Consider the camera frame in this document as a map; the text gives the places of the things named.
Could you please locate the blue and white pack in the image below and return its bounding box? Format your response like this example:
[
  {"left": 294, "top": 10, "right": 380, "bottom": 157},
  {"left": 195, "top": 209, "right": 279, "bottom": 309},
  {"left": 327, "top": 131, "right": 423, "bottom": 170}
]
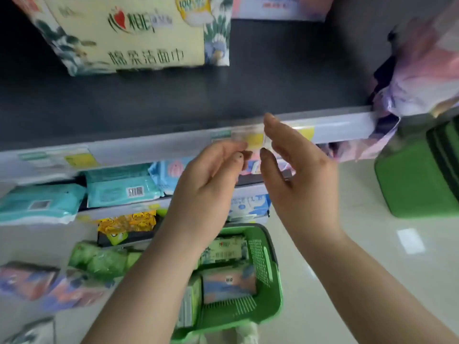
[{"left": 227, "top": 194, "right": 272, "bottom": 223}]

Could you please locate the pink blue wrapped pack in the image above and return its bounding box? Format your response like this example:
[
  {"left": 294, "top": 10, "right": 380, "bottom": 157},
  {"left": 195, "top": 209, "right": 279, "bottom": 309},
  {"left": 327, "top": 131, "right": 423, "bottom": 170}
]
[
  {"left": 42, "top": 270, "right": 116, "bottom": 313},
  {"left": 0, "top": 261, "right": 60, "bottom": 302}
]

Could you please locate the pink blue tissue pack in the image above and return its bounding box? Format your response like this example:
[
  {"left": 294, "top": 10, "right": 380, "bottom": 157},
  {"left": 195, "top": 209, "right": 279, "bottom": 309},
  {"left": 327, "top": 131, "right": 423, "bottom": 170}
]
[{"left": 202, "top": 264, "right": 257, "bottom": 306}]

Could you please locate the white shelf price rail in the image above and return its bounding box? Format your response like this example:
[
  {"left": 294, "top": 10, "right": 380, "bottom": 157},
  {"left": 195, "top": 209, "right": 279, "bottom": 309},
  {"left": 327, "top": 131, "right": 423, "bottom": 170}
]
[{"left": 0, "top": 107, "right": 377, "bottom": 183}]

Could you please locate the green shopping basket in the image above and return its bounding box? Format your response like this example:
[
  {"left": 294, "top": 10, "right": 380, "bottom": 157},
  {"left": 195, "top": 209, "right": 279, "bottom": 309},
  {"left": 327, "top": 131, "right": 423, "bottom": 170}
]
[{"left": 171, "top": 223, "right": 284, "bottom": 342}]

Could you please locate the dark grey store shelf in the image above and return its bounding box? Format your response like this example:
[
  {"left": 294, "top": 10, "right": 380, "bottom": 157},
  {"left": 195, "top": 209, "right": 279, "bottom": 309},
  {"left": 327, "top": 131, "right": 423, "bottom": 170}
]
[{"left": 0, "top": 0, "right": 381, "bottom": 151}]

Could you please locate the person's left forearm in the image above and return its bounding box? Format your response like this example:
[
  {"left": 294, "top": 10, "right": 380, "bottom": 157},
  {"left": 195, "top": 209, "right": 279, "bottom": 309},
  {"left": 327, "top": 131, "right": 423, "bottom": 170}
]
[{"left": 81, "top": 229, "right": 216, "bottom": 344}]

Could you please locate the blue pack with peach print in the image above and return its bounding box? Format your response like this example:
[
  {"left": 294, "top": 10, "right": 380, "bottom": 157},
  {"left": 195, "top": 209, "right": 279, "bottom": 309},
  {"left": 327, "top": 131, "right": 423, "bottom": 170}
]
[{"left": 148, "top": 157, "right": 196, "bottom": 196}]

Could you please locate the small cream green tissue pack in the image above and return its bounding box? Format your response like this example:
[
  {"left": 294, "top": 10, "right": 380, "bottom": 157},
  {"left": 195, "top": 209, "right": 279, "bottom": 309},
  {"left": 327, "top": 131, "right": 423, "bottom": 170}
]
[{"left": 199, "top": 236, "right": 249, "bottom": 266}]

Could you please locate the teal wet wipes pack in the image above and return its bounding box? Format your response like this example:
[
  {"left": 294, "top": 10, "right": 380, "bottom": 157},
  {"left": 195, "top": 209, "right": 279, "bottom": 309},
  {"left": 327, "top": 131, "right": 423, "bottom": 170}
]
[
  {"left": 85, "top": 164, "right": 163, "bottom": 209},
  {"left": 0, "top": 183, "right": 87, "bottom": 226}
]

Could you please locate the person's right forearm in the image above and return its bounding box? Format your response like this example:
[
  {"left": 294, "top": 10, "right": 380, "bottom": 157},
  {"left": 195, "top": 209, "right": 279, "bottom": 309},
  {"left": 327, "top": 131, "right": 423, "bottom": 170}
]
[{"left": 294, "top": 226, "right": 459, "bottom": 344}]

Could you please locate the pink and blue pastel pack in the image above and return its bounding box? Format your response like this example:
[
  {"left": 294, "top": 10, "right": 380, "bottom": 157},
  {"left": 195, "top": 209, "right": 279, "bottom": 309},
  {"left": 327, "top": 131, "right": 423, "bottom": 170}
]
[{"left": 232, "top": 0, "right": 336, "bottom": 22}]

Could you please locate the person's right hand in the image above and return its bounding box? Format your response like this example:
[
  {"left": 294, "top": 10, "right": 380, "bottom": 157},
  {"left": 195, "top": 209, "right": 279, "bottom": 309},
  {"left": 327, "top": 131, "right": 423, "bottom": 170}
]
[{"left": 259, "top": 112, "right": 342, "bottom": 248}]

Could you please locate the yellow cartoon print pack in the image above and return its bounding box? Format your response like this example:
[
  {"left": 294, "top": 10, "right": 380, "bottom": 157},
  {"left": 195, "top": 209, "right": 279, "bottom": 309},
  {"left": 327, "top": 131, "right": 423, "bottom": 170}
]
[{"left": 97, "top": 210, "right": 158, "bottom": 246}]

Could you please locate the pastel purple plastic package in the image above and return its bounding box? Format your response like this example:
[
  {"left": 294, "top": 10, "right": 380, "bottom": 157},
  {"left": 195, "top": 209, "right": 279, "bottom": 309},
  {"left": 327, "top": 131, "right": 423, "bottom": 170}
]
[{"left": 319, "top": 0, "right": 459, "bottom": 163}]

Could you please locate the person's left hand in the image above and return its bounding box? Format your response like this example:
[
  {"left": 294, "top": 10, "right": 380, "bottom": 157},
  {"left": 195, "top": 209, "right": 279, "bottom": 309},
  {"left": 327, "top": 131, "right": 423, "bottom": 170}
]
[{"left": 158, "top": 140, "right": 252, "bottom": 252}]

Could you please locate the cream floral tissue pack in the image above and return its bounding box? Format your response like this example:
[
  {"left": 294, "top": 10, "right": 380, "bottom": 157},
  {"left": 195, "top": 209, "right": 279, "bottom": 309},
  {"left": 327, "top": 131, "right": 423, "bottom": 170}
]
[{"left": 9, "top": 0, "right": 234, "bottom": 76}]

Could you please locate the stack of green baskets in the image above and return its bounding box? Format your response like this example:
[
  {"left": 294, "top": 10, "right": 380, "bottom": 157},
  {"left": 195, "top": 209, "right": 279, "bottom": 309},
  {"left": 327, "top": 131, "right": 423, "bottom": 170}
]
[{"left": 374, "top": 116, "right": 459, "bottom": 219}]

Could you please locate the white lower shelf rail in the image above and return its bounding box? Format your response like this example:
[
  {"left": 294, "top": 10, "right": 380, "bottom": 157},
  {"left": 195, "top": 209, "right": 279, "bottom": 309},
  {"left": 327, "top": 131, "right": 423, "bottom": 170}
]
[{"left": 76, "top": 184, "right": 270, "bottom": 222}]

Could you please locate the green white tissue pack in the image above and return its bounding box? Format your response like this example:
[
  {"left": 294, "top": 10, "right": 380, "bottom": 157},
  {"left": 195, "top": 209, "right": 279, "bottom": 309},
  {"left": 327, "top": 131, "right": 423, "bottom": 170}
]
[{"left": 176, "top": 275, "right": 204, "bottom": 329}]

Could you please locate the green plastic wrapped pack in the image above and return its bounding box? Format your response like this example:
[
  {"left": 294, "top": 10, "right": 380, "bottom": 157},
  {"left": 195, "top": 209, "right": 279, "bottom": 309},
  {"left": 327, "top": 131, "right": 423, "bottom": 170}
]
[{"left": 67, "top": 241, "right": 145, "bottom": 280}]

